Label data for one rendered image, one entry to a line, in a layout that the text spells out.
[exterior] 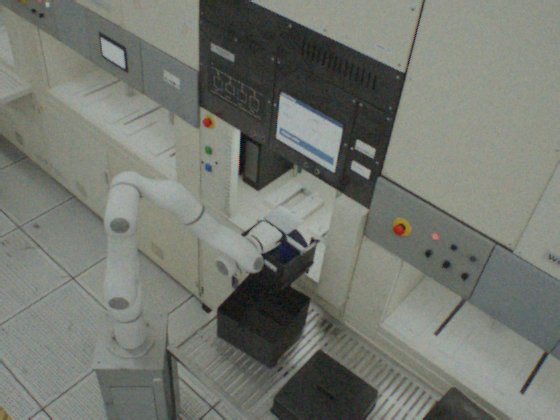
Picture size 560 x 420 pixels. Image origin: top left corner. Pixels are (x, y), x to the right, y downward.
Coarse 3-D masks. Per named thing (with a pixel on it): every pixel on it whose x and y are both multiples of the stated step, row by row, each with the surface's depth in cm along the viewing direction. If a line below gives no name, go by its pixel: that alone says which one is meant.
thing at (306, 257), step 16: (256, 224) 232; (272, 224) 220; (288, 224) 220; (288, 240) 224; (320, 240) 229; (304, 256) 228; (256, 272) 232; (272, 272) 224; (288, 272) 224; (304, 272) 237; (272, 288) 230
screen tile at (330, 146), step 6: (312, 120) 207; (318, 120) 205; (312, 126) 209; (318, 126) 207; (324, 126) 205; (330, 126) 203; (312, 132) 210; (324, 132) 206; (330, 132) 204; (312, 138) 212; (318, 138) 210; (330, 138) 206; (336, 138) 204; (318, 144) 211; (324, 144) 209; (330, 144) 207; (336, 144) 205; (330, 150) 208
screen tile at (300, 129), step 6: (282, 102) 213; (282, 108) 215; (288, 108) 212; (294, 108) 210; (300, 108) 208; (294, 114) 212; (300, 114) 210; (306, 114) 208; (282, 120) 218; (288, 120) 216; (300, 120) 211; (306, 120) 209; (288, 126) 217; (294, 126) 215; (300, 126) 213; (306, 126) 211; (300, 132) 214
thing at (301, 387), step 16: (320, 352) 228; (304, 368) 223; (320, 368) 223; (336, 368) 224; (288, 384) 217; (304, 384) 217; (320, 384) 215; (336, 384) 219; (352, 384) 219; (368, 384) 220; (288, 400) 212; (304, 400) 213; (320, 400) 213; (336, 400) 213; (352, 400) 214; (368, 400) 215; (288, 416) 212; (304, 416) 208; (320, 416) 209; (336, 416) 209; (352, 416) 210
